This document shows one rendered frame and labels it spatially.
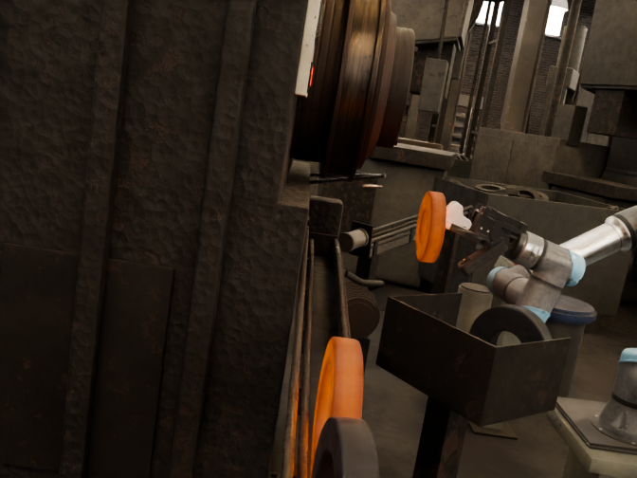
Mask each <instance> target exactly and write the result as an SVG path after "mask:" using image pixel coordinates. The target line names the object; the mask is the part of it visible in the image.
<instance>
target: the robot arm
mask: <svg viewBox="0 0 637 478"><path fill-rule="evenodd" d="M470 218H471V220H469V219H467V218H466V217H465V216H463V206H462V205H461V204H459V203H458V202H456V201H452V202H450V203H449V204H448V205H447V207H446V228H447V229H449V230H452V231H454V232H456V233H458V234H460V235H462V236H463V237H465V238H467V239H468V240H470V241H472V242H473V243H476V244H478V245H480V246H482V248H480V249H479V250H477V251H476V252H474V253H472V254H471V255H469V256H466V257H465V258H463V260H461V261H460V262H459V263H458V265H457V266H458V268H459V270H460V271H461V272H462V274H463V275H464V276H467V275H470V274H471V273H473V272H475V271H476V270H477V269H478V268H480V267H482V266H484V265H485V264H487V263H488V262H490V261H492V260H493V259H495V258H496V257H498V256H499V255H501V254H503V253H504V257H505V258H507V259H510V260H512V262H514V263H517V264H518V265H517V266H514V267H511V268H509V267H496V268H494V269H492V270H491V271H490V273H489V274H488V276H487V279H486V285H487V288H488V289H489V291H490V292H491V293H492V294H493V295H495V296H496V297H497V298H498V299H500V300H503V301H504V302H506V303H508V304H516V305H520V306H523V307H525V308H528V309H529V310H531V311H533V312H534V313H535V314H537V315H538V316H539V317H540V318H541V319H542V320H543V322H544V323H545V322H546V321H547V319H548V318H549V317H550V316H551V315H550V314H551V312H552V310H553V308H554V306H555V302H556V300H557V298H558V296H559V294H560V292H561V290H562V288H563V287H564V285H567V286H574V285H576V284H577V283H578V281H579V280H580V279H581V278H582V277H583V274H584V272H585V268H586V266H588V265H590V264H592V263H594V262H596V261H599V260H601V259H603V258H605V257H607V256H609V255H611V254H613V253H614V252H616V251H618V250H621V251H629V250H631V249H633V248H637V206H634V207H631V208H628V209H626V210H623V211H619V212H617V213H616V214H614V215H612V216H610V217H608V218H607V219H606V221H605V224H603V225H601V226H599V227H597V228H595V229H592V230H589V231H587V232H585V233H583V234H581V235H579V236H577V237H574V238H573V239H571V240H569V241H567V242H565V243H563V244H561V245H557V244H554V243H552V242H550V241H548V240H545V239H543V238H541V237H539V236H537V235H535V234H533V233H531V232H529V231H527V230H528V228H529V226H528V225H526V224H524V223H522V222H520V221H519V220H517V219H514V218H512V217H510V216H508V215H505V214H503V213H501V212H499V211H496V210H494V209H491V208H489V207H487V206H485V205H483V204H481V203H478V205H477V207H476V209H475V210H474V211H473V213H472V215H471V217H470ZM618 362H619V364H618V368H617V373H616V377H615V380H614V385H613V389H612V394H611V398H610V400H609V402H608V403H607V405H606V406H605V408H604V409H603V411H602V412H601V414H600V415H599V419H598V423H599V425H600V426H601V427H602V428H603V429H604V430H606V431H607V432H610V433H611V434H613V435H616V436H618V437H621V438H623V439H626V440H629V441H633V442H637V348H627V349H625V350H624V351H623V352H622V354H621V357H620V360H618Z"/></svg>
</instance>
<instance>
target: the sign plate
mask: <svg viewBox="0 0 637 478"><path fill-rule="evenodd" d="M320 6H321V0H308V4H307V11H306V17H305V24H304V31H303V37H302V44H301V50H300V62H299V69H298V76H297V82H296V89H295V94H296V95H297V96H299V97H303V98H307V96H309V88H310V82H311V75H312V69H313V57H314V51H315V46H316V39H317V37H318V24H319V13H320Z"/></svg>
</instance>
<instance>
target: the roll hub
mask: <svg viewBox="0 0 637 478"><path fill-rule="evenodd" d="M414 47H415V36H414V31H413V29H410V28H400V27H396V40H395V50H394V57H393V64H392V71H391V82H390V88H389V93H388V98H387V103H386V108H385V113H384V117H383V121H382V125H381V129H380V133H379V137H378V140H377V143H376V146H378V147H384V148H390V149H391V148H392V147H393V146H394V144H395V142H396V141H397V138H398V135H399V132H400V129H401V125H402V121H403V117H404V114H405V110H406V105H407V101H408V96H409V91H410V80H411V74H412V67H413V59H414Z"/></svg>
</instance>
